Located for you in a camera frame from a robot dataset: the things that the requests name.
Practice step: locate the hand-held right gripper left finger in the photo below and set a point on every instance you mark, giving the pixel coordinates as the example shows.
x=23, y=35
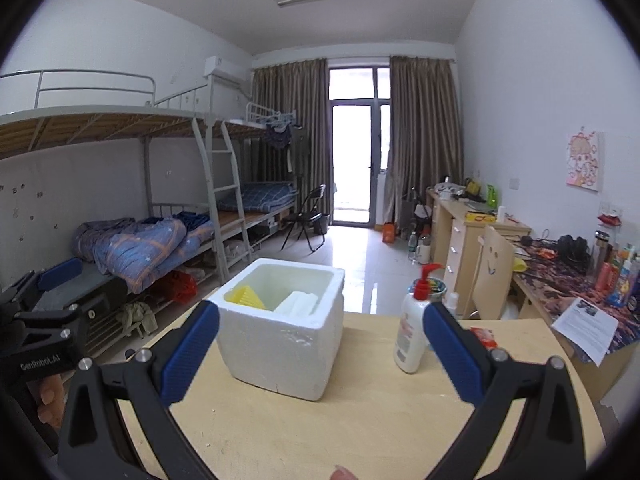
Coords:
x=192, y=350

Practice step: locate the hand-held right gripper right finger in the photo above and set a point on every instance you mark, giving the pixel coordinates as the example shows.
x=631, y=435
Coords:
x=450, y=350

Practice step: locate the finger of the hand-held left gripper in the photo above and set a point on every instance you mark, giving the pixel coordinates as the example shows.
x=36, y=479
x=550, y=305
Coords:
x=60, y=274
x=92, y=315

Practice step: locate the yellow foam net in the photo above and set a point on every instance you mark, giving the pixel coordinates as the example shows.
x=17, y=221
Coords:
x=247, y=297

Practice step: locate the white foam box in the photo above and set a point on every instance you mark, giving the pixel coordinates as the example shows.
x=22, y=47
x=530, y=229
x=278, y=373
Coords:
x=280, y=355

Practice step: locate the white tissues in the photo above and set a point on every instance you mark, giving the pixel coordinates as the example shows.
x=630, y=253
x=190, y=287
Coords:
x=297, y=302

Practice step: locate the person's left forearm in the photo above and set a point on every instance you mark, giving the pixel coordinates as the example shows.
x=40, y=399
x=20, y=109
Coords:
x=22, y=435

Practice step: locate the person's left hand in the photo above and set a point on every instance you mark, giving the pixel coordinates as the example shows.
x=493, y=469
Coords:
x=50, y=400

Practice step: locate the person's right hand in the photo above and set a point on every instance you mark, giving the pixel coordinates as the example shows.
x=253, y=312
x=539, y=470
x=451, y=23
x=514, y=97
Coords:
x=344, y=474

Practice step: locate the red snack packet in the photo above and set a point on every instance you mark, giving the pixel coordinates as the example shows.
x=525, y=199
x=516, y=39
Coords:
x=485, y=337

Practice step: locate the white lotion pump bottle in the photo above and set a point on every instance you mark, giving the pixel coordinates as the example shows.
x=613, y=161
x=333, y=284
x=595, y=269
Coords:
x=410, y=335

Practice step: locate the blue spray bottle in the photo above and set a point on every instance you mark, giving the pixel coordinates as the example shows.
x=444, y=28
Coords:
x=451, y=302

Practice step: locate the red plastic bag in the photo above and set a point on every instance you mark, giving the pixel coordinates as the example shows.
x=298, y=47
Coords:
x=175, y=287

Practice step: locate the blue and orange quilt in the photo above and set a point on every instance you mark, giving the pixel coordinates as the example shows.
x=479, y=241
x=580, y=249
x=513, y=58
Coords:
x=145, y=250

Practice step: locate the wooden chair with smiley face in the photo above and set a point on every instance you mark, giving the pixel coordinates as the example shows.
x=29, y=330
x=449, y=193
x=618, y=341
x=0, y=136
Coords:
x=492, y=275

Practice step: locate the wooden desk with drawers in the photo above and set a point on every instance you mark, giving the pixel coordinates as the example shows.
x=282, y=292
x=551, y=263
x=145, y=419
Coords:
x=460, y=240

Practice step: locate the patterned desk mat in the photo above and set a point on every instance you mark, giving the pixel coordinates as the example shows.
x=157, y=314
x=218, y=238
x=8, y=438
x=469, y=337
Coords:
x=545, y=275

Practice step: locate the orange bag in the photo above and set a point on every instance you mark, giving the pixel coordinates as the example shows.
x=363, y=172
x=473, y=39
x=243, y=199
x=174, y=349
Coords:
x=390, y=234

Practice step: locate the printed paper sheet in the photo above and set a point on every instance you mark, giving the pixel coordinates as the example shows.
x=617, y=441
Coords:
x=585, y=327

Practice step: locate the light wooden desk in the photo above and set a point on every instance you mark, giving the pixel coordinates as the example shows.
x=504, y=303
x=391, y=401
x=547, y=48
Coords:
x=600, y=380

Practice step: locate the grey metal bunk bed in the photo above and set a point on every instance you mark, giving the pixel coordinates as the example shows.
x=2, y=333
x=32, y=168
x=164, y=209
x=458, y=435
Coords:
x=100, y=125
x=240, y=130

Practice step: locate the green spray bottle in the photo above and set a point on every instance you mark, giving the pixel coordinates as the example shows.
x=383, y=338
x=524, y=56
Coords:
x=491, y=197

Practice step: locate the blue plaid bedding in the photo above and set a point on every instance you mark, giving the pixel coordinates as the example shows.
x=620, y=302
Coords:
x=260, y=197

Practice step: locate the group of bottles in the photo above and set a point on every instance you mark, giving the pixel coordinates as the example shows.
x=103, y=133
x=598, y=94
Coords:
x=607, y=275

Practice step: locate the black folding chair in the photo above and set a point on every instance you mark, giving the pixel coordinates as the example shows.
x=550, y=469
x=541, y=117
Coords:
x=310, y=210

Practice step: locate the glass balcony door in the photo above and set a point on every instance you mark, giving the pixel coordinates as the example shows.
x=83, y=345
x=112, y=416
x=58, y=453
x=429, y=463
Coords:
x=357, y=160

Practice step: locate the brown curtain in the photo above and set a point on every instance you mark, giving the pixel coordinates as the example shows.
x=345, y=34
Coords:
x=425, y=125
x=300, y=95

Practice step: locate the hanging dark clothes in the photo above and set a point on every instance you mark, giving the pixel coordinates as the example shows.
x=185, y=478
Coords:
x=277, y=137

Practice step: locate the white air conditioner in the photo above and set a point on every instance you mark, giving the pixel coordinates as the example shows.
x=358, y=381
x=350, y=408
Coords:
x=225, y=67

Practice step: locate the pink cartoon wall poster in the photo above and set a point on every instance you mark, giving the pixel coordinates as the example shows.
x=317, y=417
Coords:
x=585, y=160

